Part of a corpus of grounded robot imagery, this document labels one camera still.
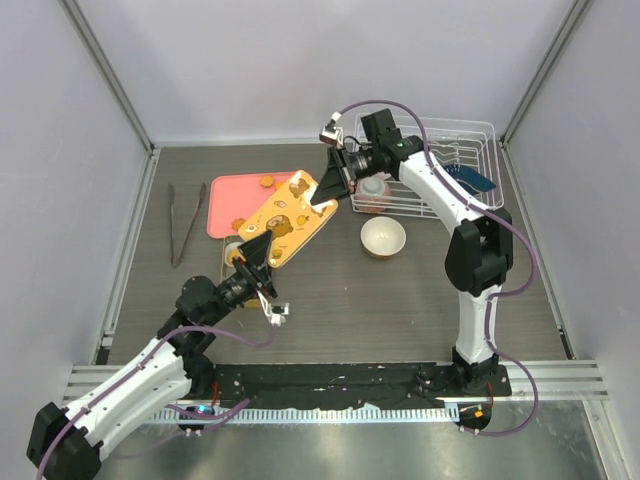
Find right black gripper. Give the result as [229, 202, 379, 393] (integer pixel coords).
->
[312, 145, 380, 208]

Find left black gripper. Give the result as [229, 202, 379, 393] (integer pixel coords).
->
[204, 230, 277, 327]

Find gold cookie tin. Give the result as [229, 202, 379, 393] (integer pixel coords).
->
[218, 237, 242, 298]

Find silver tin lid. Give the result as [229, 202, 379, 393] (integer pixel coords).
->
[238, 170, 339, 269]

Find metal tongs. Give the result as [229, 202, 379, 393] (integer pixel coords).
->
[166, 181, 208, 269]

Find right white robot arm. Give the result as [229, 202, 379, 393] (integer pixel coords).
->
[310, 109, 513, 395]

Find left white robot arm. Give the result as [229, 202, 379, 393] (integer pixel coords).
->
[26, 230, 277, 479]

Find white paper cup liner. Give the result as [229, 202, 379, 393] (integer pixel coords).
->
[225, 242, 242, 255]

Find orange flower cookie lower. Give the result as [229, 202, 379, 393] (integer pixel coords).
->
[231, 218, 246, 232]

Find orange flower cookie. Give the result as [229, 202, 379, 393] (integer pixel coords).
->
[231, 218, 246, 232]
[259, 175, 275, 188]

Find pink patterned cup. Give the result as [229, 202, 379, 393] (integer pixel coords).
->
[353, 177, 390, 214]

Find pink plastic tray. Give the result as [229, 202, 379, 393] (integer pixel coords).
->
[206, 171, 294, 239]

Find orange flower cookie top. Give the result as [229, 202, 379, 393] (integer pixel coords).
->
[259, 175, 275, 188]

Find white ceramic bowl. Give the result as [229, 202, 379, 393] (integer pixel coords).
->
[360, 216, 407, 258]

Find dark blue dish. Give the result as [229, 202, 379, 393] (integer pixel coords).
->
[444, 164, 496, 195]

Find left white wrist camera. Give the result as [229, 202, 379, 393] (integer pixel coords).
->
[258, 293, 290, 327]

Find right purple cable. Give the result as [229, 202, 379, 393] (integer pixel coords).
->
[337, 98, 539, 439]

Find purple cable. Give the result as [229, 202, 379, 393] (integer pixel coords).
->
[34, 319, 279, 476]
[337, 98, 539, 439]

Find white wire dish rack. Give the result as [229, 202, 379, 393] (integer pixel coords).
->
[376, 117, 504, 219]

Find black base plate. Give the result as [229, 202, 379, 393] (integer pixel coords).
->
[204, 362, 512, 410]

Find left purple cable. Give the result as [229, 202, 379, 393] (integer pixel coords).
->
[34, 319, 279, 476]

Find white slotted cable duct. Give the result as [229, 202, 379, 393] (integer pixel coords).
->
[139, 404, 460, 425]

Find aluminium frame rail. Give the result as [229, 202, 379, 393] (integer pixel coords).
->
[62, 360, 609, 405]

